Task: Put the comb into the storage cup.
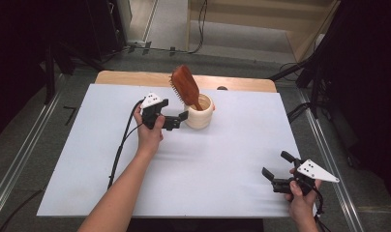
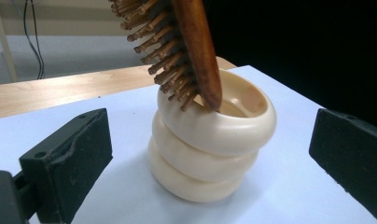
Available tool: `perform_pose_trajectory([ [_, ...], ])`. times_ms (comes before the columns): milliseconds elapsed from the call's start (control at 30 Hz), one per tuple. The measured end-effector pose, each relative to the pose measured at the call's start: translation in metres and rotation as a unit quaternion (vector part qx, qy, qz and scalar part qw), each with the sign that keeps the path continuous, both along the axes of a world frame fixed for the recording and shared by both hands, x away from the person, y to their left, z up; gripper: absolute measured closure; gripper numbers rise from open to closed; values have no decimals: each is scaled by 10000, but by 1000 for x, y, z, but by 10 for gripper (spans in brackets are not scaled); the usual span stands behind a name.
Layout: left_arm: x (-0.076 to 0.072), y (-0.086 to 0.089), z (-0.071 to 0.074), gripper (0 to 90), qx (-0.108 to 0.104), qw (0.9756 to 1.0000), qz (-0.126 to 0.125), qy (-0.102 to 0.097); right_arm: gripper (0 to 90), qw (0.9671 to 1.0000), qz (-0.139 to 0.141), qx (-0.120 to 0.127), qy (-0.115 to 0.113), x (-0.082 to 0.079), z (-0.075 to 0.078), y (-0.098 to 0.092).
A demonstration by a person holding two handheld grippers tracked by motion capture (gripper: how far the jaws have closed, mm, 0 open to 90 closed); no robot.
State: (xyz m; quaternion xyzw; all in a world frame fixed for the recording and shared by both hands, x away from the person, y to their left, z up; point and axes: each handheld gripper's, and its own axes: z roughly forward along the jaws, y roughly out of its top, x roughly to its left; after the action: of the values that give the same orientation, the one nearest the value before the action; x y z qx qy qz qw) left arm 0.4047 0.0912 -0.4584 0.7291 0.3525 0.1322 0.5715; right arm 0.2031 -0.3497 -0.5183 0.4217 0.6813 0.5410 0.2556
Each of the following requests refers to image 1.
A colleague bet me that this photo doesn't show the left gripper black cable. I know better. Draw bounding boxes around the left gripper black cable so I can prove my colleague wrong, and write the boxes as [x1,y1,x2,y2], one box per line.
[106,99,145,190]

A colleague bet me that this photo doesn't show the white board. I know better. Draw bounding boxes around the white board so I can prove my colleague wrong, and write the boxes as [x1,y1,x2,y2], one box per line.
[37,83,306,218]

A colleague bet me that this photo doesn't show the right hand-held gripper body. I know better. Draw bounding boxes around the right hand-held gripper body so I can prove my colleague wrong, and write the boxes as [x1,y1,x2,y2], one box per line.
[270,158,341,196]

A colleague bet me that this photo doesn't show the black metal stand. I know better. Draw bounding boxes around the black metal stand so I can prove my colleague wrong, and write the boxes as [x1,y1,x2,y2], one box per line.
[43,40,105,105]

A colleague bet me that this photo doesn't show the metal floor rail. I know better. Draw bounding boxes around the metal floor rail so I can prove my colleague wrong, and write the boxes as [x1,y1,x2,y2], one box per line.
[297,89,366,232]
[0,91,62,223]

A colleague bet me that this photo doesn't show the person's right hand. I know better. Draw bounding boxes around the person's right hand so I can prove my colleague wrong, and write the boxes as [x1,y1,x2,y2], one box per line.
[284,167,323,218]

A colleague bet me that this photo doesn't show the black floor cable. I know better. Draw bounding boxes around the black floor cable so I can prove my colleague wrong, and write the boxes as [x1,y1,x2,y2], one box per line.
[269,61,314,82]
[286,101,313,124]
[0,188,45,232]

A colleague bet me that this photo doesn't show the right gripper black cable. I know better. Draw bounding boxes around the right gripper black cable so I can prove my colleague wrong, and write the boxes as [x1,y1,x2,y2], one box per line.
[312,186,332,232]

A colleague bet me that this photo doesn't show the cream ribbed cup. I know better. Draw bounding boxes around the cream ribbed cup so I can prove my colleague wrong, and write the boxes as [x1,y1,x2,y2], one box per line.
[183,93,216,131]

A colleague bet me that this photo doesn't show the brown wooden hairbrush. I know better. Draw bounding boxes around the brown wooden hairbrush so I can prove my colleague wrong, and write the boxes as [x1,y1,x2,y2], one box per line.
[168,64,205,112]

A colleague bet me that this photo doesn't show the dark clothing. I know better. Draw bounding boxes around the dark clothing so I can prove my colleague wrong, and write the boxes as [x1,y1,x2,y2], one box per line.
[127,217,264,232]

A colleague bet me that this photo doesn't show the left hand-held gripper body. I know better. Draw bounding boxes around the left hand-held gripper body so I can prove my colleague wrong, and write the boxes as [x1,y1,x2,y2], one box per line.
[140,93,182,131]

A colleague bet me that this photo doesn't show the light wooden table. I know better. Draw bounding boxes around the light wooden table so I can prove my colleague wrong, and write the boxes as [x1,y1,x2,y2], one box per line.
[95,71,278,94]

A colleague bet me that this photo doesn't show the person's left hand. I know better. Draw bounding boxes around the person's left hand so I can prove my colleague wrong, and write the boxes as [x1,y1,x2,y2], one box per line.
[133,104,165,156]

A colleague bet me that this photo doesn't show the light wooden cabinet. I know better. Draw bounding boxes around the light wooden cabinet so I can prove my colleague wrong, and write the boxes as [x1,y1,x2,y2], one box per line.
[186,0,342,63]

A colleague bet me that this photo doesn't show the black cabinet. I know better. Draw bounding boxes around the black cabinet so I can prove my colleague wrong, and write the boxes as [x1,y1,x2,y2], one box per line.
[85,0,128,62]

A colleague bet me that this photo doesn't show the hanging black cable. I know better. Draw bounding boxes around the hanging black cable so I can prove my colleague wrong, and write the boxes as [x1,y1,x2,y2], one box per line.
[187,0,208,55]

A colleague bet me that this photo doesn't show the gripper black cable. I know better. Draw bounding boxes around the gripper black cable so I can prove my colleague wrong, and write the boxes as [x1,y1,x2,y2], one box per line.
[106,99,145,190]
[312,186,332,232]

